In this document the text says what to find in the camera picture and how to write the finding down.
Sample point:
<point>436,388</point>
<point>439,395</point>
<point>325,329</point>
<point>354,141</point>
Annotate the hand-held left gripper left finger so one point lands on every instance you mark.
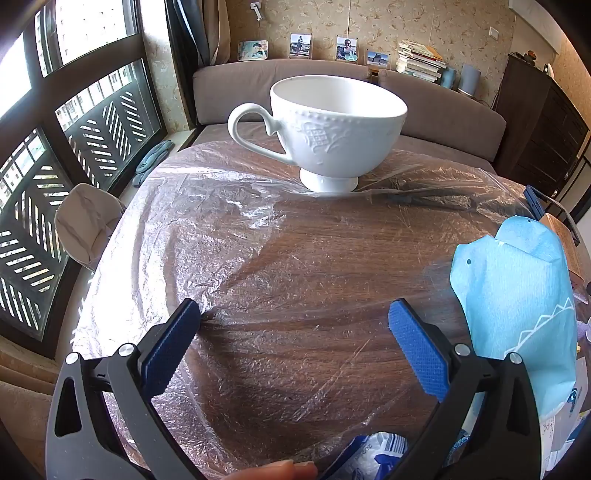
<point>171,346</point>

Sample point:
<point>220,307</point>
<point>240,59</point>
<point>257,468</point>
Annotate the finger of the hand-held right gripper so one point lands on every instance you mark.
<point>533,203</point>

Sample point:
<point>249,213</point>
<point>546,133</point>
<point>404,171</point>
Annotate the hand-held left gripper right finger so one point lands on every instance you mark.
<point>418,350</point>

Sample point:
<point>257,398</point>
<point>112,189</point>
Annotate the blue and white packet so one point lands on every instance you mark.
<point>369,457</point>

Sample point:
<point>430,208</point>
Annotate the person's left hand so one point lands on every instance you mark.
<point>277,471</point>

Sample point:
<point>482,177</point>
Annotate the brown wooden box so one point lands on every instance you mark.
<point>561,240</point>

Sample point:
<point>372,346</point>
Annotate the dark wooden cabinet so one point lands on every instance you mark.
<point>540,129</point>

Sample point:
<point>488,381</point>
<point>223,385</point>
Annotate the white round ornament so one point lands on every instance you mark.
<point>548,68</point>

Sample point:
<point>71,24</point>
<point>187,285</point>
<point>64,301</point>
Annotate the clear plastic table cover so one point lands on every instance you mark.
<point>277,258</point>

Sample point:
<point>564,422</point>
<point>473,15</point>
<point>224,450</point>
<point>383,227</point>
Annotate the grey cylinder speaker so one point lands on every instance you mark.
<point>469,81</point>

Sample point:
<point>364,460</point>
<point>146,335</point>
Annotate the small orange ornament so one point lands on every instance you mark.
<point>526,56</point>

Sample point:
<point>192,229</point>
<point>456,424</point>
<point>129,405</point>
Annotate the grey white chair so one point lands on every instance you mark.
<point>87,221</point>

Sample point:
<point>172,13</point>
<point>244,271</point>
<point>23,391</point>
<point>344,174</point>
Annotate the light blue cylinder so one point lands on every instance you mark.
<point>449,78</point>

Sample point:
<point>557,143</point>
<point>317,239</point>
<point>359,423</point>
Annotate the white printed leaflet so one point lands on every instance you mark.
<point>556,438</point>

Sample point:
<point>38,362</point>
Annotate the grey blue slipper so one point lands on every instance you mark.
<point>161,150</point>
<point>145,170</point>

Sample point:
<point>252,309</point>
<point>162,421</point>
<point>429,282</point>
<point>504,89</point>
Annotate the stack of books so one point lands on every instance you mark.
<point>420,62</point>

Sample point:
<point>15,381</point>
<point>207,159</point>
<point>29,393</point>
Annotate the white embossed ceramic cup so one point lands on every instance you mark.
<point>332,138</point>

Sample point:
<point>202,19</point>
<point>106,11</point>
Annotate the dark window lattice railing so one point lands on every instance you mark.
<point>115,134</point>

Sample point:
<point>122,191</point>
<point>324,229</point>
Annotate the wide brown sofa back cushion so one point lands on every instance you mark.
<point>231,83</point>

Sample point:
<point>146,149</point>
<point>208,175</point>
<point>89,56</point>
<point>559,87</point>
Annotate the beige and dark curtain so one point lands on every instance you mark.
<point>189,55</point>

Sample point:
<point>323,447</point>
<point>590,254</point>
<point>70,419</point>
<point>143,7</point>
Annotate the white wall switch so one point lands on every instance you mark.
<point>494,33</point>

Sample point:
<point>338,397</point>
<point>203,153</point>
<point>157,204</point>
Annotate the building photo frame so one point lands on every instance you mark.
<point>378,59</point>

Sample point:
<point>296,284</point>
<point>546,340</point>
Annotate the portrait acrylic photo frame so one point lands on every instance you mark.
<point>347,48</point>

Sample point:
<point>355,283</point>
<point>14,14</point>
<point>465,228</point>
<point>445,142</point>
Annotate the tall acrylic photo frame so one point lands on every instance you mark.
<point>301,46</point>

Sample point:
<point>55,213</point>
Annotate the rounded photo frame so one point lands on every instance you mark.
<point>253,50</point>

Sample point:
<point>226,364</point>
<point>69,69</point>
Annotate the white wall hook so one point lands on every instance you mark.
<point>256,10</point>

